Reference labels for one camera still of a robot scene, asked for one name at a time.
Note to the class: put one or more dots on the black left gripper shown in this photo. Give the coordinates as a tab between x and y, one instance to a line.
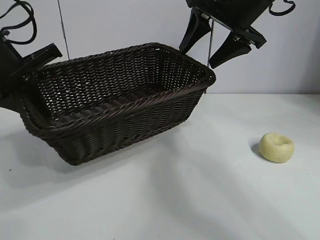
12	60

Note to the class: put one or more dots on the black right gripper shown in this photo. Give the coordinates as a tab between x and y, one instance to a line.
232	12

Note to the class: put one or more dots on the dark brown wicker basket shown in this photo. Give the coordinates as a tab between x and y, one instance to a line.
112	100

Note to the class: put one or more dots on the pale yellow egg yolk pastry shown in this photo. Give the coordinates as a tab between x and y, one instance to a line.
272	150

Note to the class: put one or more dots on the thin grey vertical rod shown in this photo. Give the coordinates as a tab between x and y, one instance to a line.
62	22
210	45

